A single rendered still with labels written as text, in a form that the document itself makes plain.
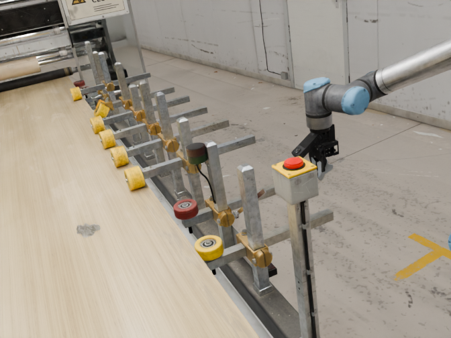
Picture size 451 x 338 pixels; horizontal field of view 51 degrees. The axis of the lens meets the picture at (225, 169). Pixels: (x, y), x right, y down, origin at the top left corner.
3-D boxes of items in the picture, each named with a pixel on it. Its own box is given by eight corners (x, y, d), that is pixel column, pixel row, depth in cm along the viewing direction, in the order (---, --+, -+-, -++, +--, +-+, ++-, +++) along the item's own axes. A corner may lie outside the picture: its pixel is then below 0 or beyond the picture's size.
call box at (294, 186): (301, 186, 106) (298, 155, 102) (319, 198, 100) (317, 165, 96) (274, 196, 103) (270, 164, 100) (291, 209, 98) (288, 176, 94)
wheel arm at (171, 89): (173, 90, 273) (172, 86, 272) (175, 92, 271) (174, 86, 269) (112, 107, 262) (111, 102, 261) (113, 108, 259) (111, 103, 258)
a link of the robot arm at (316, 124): (315, 121, 159) (299, 114, 168) (316, 133, 161) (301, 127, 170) (337, 113, 162) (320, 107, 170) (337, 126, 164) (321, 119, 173)
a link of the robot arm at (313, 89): (320, 84, 153) (296, 82, 160) (323, 121, 158) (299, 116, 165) (337, 76, 158) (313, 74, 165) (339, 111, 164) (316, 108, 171)
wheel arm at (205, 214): (292, 185, 173) (290, 175, 171) (296, 189, 170) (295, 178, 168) (182, 226, 159) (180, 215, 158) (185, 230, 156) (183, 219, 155)
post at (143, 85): (166, 174, 230) (145, 79, 209) (169, 177, 227) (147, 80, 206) (160, 176, 229) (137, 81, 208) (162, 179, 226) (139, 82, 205)
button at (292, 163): (296, 161, 101) (296, 155, 100) (307, 168, 97) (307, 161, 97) (280, 167, 100) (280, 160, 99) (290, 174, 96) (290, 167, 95)
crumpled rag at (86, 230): (105, 228, 150) (103, 222, 149) (86, 239, 146) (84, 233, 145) (88, 221, 156) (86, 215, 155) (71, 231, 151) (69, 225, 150)
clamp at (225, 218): (219, 207, 167) (217, 195, 165) (235, 224, 156) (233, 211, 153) (205, 212, 165) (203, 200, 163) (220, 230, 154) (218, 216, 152)
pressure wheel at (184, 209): (197, 223, 164) (191, 194, 159) (206, 233, 158) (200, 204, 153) (176, 231, 162) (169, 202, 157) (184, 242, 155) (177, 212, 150)
